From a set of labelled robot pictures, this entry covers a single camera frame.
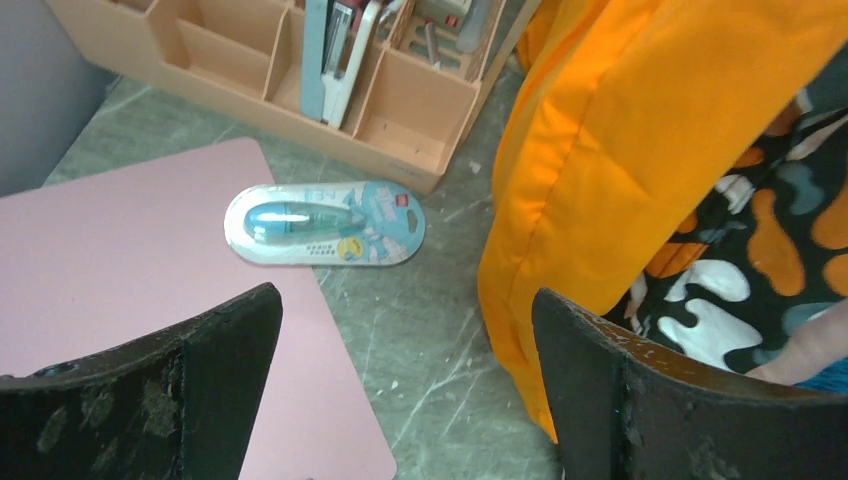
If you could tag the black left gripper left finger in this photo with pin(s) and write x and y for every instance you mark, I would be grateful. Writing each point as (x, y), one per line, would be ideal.
(178, 403)

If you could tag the peach desk organizer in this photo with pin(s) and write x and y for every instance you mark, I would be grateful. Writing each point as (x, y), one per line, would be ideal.
(248, 59)

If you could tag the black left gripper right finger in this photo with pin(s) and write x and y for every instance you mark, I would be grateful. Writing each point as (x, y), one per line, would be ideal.
(624, 407)

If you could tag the pink hanging shorts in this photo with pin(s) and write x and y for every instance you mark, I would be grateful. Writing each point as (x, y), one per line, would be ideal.
(812, 347)

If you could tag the white stapler in organizer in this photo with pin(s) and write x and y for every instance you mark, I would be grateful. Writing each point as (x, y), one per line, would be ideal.
(343, 56)

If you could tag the orange hanging shorts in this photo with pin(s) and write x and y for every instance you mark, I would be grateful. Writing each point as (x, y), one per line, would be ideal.
(629, 114)

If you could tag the blue correction tape package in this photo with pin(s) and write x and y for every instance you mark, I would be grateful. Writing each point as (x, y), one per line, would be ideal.
(363, 223)

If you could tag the black orange patterned shorts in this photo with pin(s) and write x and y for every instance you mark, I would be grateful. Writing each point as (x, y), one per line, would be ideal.
(765, 251)

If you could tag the pink clipboard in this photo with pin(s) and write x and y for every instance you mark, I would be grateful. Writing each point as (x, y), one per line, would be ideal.
(94, 262)

